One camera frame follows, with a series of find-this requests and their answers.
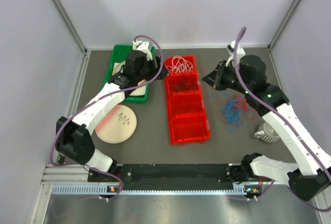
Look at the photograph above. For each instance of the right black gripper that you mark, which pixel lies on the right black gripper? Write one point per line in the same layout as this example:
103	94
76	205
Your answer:
214	77

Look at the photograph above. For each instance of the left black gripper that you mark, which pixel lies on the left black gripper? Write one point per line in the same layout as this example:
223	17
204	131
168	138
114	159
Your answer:
154	70

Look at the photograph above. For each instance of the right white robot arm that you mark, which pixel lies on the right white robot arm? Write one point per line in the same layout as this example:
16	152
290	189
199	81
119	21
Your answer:
309	175

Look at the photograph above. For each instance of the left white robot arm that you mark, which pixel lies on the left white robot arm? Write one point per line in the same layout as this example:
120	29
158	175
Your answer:
73	134

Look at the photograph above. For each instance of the white square board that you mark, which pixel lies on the white square board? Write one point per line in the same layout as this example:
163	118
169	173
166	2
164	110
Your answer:
140	92

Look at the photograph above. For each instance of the green plastic tray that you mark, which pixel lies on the green plastic tray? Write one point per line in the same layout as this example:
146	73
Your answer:
118	55

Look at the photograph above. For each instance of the beige floral plate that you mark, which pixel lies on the beige floral plate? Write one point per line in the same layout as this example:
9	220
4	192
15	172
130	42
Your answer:
117	126

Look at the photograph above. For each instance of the silver finned heat sink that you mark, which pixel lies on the silver finned heat sink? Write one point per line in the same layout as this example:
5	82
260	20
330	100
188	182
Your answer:
266	133

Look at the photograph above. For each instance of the red compartment bin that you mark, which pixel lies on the red compartment bin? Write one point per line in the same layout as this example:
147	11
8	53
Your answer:
187	119

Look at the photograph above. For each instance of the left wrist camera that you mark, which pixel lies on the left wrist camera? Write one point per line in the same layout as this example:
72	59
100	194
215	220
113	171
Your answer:
144	47

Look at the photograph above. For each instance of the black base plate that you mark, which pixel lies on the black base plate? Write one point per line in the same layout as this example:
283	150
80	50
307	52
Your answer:
182	176

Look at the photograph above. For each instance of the grey slotted cable duct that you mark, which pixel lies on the grey slotted cable duct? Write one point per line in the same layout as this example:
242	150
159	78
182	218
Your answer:
107	190

